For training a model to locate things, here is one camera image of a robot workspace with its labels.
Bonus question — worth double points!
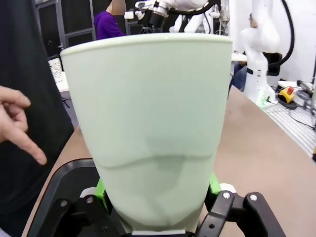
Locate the aluminium slotted base plate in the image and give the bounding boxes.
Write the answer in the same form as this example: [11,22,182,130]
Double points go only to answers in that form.
[265,106,316,161]

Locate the pale green plastic cup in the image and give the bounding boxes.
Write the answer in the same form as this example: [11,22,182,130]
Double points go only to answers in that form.
[60,33,234,229]

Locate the person's right hand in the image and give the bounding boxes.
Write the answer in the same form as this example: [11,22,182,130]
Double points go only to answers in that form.
[0,85,48,165]

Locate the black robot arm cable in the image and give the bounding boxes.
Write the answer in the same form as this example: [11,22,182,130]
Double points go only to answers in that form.
[281,0,296,67]

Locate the black coiled cable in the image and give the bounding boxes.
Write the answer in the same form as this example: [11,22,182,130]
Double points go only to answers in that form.
[276,95,308,113]

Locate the person in black shirt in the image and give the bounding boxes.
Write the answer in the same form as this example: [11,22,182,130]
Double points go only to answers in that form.
[0,0,75,216]

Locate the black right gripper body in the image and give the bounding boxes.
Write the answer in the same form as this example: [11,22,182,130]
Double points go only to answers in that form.
[147,9,170,34]

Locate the yellow emergency stop button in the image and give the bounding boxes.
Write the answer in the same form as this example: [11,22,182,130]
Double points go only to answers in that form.
[278,86,296,104]

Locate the person in blue jeans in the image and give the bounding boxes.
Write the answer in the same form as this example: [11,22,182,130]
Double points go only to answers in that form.
[231,13,259,91]

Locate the person in purple hoodie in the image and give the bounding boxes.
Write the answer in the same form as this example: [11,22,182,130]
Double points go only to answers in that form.
[93,0,127,40]

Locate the white background table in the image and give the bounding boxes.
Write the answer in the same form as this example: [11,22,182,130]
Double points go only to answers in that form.
[47,57,72,92]

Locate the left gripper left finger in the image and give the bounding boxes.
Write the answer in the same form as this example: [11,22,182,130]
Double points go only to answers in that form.
[48,179,129,237]

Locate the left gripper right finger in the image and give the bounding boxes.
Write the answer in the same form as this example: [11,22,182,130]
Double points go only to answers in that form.
[195,173,287,237]

